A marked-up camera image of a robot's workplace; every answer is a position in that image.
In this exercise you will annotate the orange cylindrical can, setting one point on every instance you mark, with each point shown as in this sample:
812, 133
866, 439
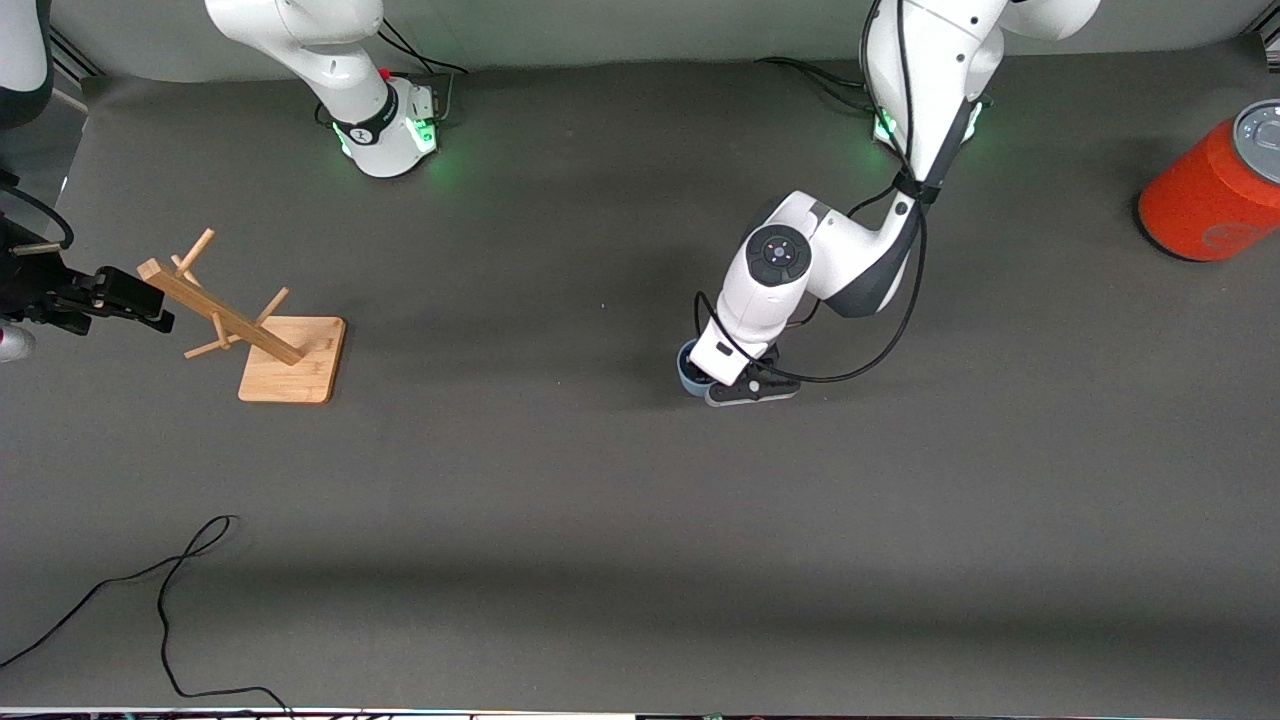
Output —
1200, 190

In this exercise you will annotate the wooden mug tree stand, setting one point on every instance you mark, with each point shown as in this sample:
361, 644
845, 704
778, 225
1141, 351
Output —
285, 365

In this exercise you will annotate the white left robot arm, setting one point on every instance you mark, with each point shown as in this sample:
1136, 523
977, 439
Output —
770, 290

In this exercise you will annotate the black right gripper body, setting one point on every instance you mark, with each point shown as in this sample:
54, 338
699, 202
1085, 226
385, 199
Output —
33, 282

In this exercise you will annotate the short wooden stick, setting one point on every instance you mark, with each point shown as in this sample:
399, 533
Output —
36, 248

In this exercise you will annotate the dark grey table mat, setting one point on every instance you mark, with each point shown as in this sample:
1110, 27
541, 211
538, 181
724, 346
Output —
600, 550

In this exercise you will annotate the aluminium frame rail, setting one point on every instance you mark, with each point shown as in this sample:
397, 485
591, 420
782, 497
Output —
1270, 40
75, 58

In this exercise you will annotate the light blue cup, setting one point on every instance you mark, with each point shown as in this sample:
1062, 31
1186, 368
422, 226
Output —
684, 375

